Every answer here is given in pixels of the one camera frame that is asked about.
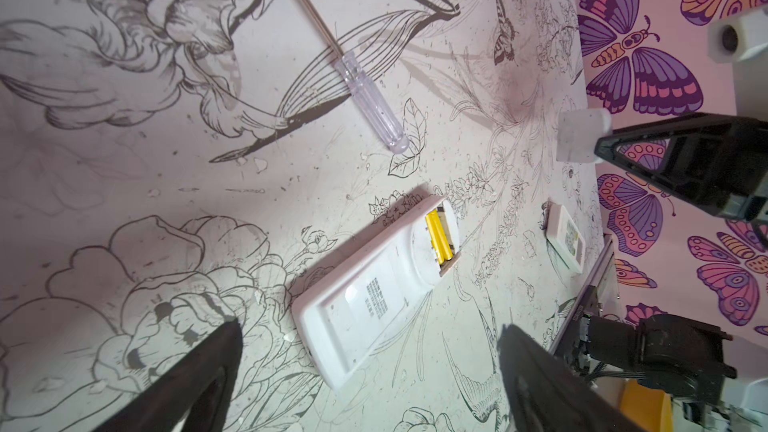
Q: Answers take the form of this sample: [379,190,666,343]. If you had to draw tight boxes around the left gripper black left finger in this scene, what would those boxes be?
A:
[96,320,243,431]

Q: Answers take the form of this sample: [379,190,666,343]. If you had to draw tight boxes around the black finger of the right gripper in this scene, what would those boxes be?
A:
[594,113,767,222]

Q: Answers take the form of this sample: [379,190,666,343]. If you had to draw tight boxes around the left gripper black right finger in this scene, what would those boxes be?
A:
[497,324,640,432]

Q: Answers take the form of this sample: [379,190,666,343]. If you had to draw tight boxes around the white remote control green buttons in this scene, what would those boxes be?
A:
[291,195,462,391]

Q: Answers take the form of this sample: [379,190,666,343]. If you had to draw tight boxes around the clear handle screwdriver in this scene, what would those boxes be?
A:
[299,0,410,155]

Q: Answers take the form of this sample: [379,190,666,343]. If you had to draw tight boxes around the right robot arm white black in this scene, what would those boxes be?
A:
[589,113,767,414]

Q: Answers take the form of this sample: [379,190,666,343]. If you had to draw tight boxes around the white remote control with display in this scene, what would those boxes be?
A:
[545,203,586,274]

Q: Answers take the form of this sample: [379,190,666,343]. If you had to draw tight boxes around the yellow battery in remote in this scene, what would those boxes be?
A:
[425,208,455,266]

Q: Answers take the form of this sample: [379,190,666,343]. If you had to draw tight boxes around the yellow bin with box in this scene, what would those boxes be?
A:
[619,379,674,432]

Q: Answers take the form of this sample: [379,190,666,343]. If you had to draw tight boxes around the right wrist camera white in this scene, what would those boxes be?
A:
[707,5,768,122]

